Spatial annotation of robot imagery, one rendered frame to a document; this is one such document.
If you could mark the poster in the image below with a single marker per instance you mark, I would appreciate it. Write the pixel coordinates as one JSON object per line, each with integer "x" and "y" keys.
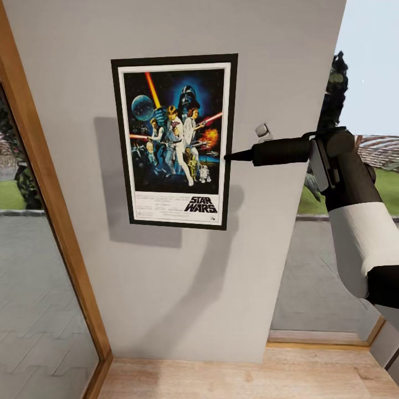
{"x": 176, "y": 117}

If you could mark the door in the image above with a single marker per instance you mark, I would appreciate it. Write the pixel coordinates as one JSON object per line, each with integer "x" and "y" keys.
{"x": 53, "y": 344}

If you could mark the fixed window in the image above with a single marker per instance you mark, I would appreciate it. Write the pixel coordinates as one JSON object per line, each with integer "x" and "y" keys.
{"x": 314, "y": 310}

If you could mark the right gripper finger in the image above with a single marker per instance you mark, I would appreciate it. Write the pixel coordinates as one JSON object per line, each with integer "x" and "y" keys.
{"x": 246, "y": 155}

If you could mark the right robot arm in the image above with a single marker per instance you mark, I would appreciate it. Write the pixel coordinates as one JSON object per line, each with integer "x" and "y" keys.
{"x": 366, "y": 239}

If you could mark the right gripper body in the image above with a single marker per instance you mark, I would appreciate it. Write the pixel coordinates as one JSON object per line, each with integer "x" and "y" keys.
{"x": 271, "y": 152}

